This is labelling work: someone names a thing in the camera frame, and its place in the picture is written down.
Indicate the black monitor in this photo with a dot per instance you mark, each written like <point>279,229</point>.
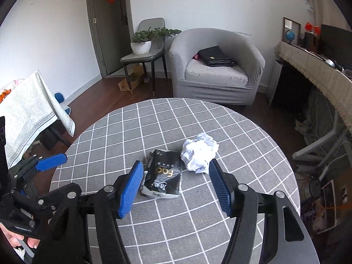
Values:
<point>337,42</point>

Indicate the grey dining chair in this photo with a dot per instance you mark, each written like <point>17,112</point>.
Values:
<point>155,49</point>

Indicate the white paper ball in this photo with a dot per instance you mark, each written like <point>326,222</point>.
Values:
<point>198,152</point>

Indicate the potted plant in white pot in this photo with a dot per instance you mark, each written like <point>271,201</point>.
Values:
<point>140,46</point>

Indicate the pink cloth item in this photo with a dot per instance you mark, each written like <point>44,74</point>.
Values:
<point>195,57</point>

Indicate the white patterned tablecloth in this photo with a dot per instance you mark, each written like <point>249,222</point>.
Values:
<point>27,110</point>

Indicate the grey armchair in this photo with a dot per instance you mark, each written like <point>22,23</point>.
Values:
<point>214,74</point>

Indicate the black furniture leg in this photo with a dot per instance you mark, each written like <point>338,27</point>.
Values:
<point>60,137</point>

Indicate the blue slipper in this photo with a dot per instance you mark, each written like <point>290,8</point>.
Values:
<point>59,97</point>
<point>67,111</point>

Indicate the desk with beige fringed cloth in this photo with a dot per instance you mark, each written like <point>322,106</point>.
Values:
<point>316,63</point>

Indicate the brown box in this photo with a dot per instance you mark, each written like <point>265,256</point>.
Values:
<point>310,41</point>

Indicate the black snack packet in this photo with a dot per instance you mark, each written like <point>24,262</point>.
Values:
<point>163,176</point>

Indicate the small blue globe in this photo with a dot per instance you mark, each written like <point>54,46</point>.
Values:
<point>289,35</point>

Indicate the white upright panel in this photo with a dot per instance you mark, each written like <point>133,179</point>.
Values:
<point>275,82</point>

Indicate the small red flags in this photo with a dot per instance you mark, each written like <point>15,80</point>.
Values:
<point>312,27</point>

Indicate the black handbag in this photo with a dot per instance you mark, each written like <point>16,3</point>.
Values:
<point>214,55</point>

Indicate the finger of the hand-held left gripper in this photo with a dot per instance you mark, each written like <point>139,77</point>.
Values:
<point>30,202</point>
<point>52,161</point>

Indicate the open cardboard box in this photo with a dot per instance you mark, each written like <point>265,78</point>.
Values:
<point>132,84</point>

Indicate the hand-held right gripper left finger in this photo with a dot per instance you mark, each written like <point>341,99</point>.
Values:
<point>132,189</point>

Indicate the person's left hand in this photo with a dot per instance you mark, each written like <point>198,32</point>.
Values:
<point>16,240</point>

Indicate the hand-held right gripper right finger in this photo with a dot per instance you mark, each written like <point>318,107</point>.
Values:
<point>220,189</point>

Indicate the grey door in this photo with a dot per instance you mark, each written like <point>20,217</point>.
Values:
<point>110,33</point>

